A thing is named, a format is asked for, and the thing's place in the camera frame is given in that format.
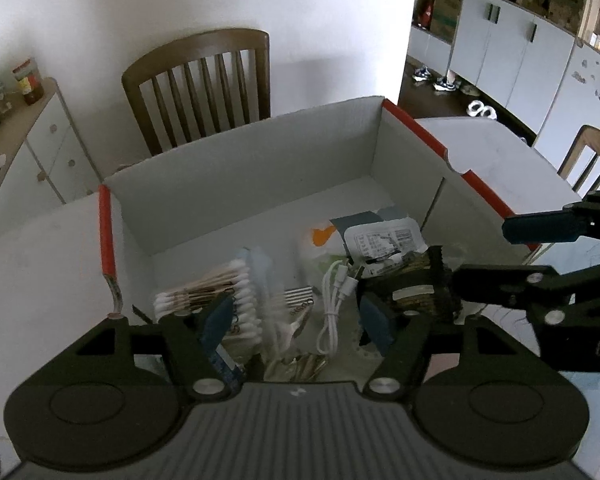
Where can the small striped packet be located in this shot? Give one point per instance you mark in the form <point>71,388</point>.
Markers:
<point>300,296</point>

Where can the dark brown snack packet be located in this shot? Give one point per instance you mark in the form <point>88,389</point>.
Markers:
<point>415,280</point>

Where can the slatted wooden chair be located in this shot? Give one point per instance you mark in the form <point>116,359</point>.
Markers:
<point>587,137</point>

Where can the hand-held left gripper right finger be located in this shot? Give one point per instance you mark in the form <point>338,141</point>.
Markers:
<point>375,325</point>

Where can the brown wooden chair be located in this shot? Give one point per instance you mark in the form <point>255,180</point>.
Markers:
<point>195,45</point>

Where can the red lidded jar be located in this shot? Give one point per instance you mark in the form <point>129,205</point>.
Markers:
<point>28,85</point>

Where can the brown cardboard box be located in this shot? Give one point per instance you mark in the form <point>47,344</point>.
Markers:
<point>446,12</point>

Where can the clear plastic bottle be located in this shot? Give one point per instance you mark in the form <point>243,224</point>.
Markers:
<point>1,100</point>

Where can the red cardboard box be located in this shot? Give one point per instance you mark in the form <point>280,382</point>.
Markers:
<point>255,170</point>

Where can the white marble desktop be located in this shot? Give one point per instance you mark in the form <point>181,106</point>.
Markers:
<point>40,270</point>

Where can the white green packet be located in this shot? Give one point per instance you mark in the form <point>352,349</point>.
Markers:
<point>315,255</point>

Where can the dark white sneaker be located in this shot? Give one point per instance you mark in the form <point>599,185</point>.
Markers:
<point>447,82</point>
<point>421,74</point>

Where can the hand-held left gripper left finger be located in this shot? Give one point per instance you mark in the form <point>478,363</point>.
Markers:
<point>217,325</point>

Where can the cotton swab pack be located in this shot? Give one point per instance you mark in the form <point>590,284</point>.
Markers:
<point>200,287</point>

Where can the white slipper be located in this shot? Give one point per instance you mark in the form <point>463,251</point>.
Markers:
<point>476,107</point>
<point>489,111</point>

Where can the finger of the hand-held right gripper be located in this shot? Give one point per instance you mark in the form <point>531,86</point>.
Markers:
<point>540,227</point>
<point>505,285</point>

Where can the red bag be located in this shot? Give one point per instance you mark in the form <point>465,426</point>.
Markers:
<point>426,15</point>

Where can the white sideboard cabinet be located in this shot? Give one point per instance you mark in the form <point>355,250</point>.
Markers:
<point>45,160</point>

